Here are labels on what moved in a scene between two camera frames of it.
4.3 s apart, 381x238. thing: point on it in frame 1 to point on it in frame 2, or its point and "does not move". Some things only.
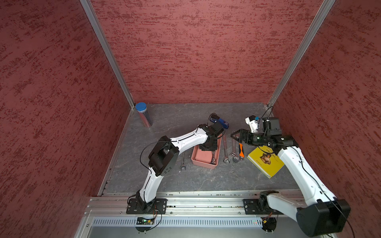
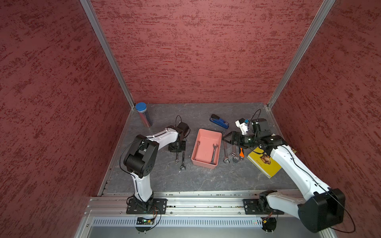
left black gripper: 213,148 to 182,148
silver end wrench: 183,165 does not move
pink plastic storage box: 202,159 does not move
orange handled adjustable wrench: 241,154 does not move
